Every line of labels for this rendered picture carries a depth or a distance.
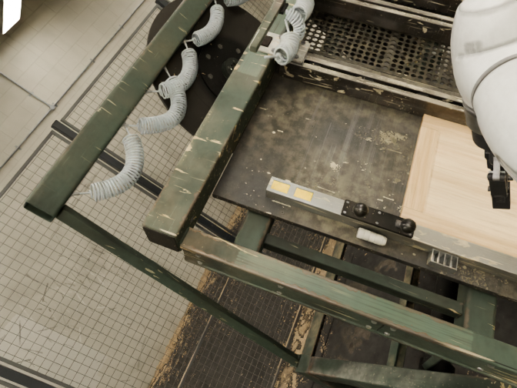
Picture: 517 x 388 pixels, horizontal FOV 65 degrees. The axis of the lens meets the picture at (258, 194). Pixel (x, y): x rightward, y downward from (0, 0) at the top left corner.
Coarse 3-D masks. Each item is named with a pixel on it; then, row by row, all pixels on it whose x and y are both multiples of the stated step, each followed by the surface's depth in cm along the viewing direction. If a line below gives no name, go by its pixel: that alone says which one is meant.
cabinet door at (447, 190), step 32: (448, 128) 132; (416, 160) 125; (448, 160) 126; (480, 160) 126; (416, 192) 119; (448, 192) 120; (480, 192) 120; (512, 192) 120; (416, 224) 114; (448, 224) 114; (480, 224) 115; (512, 224) 115
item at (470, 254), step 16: (272, 176) 118; (272, 192) 116; (288, 192) 116; (320, 192) 116; (304, 208) 117; (320, 208) 113; (336, 208) 113; (352, 224) 114; (368, 224) 111; (400, 240) 112; (416, 240) 109; (432, 240) 109; (448, 240) 109; (464, 240) 109; (464, 256) 107; (480, 256) 107; (496, 256) 107; (512, 256) 107; (496, 272) 107; (512, 272) 105
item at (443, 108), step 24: (264, 48) 136; (288, 72) 142; (312, 72) 138; (336, 72) 136; (360, 72) 137; (360, 96) 139; (384, 96) 135; (408, 96) 132; (432, 96) 133; (456, 120) 133
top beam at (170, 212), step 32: (288, 0) 152; (256, 32) 142; (256, 64) 134; (224, 96) 126; (256, 96) 132; (224, 128) 119; (192, 160) 113; (224, 160) 120; (160, 192) 108; (192, 192) 108; (160, 224) 103; (192, 224) 111
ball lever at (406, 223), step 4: (396, 220) 110; (404, 220) 99; (408, 220) 99; (412, 220) 99; (396, 224) 109; (400, 224) 100; (404, 224) 99; (408, 224) 98; (412, 224) 98; (400, 228) 100; (404, 228) 99; (408, 228) 98; (412, 228) 98; (408, 232) 99
